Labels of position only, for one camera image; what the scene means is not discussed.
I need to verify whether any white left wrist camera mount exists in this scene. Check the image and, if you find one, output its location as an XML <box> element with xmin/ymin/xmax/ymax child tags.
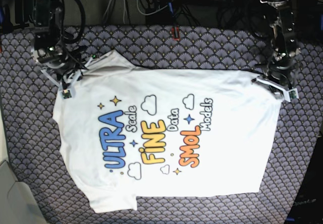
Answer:
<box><xmin>251</xmin><ymin>75</ymin><xmax>299</xmax><ymax>102</ymax></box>

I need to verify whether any white cable bundle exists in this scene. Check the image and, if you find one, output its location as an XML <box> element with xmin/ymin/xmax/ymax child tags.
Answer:
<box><xmin>75</xmin><ymin>0</ymin><xmax>170</xmax><ymax>24</ymax></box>

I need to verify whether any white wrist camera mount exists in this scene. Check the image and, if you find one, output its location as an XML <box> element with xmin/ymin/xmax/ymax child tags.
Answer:
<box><xmin>251</xmin><ymin>75</ymin><xmax>299</xmax><ymax>102</ymax></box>
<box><xmin>40</xmin><ymin>55</ymin><xmax>99</xmax><ymax>99</ymax></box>

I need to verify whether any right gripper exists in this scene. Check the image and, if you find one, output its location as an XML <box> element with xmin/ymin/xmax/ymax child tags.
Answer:
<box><xmin>34</xmin><ymin>45</ymin><xmax>86</xmax><ymax>80</ymax></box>

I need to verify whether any red table clamp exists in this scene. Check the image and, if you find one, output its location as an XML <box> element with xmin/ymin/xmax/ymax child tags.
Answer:
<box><xmin>171</xmin><ymin>26</ymin><xmax>180</xmax><ymax>41</ymax></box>

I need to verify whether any white printed T-shirt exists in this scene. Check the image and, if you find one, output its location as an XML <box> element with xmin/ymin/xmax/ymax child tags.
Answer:
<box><xmin>53</xmin><ymin>51</ymin><xmax>282</xmax><ymax>213</ymax></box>

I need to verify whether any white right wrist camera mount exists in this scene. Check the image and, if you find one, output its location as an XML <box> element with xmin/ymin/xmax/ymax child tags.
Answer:
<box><xmin>40</xmin><ymin>55</ymin><xmax>99</xmax><ymax>99</ymax></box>

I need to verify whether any patterned grey tablecloth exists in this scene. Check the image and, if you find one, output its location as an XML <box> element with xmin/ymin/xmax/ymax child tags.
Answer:
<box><xmin>1</xmin><ymin>26</ymin><xmax>322</xmax><ymax>223</ymax></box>

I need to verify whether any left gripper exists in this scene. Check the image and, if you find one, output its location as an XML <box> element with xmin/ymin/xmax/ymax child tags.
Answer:
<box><xmin>262</xmin><ymin>52</ymin><xmax>298</xmax><ymax>88</ymax></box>

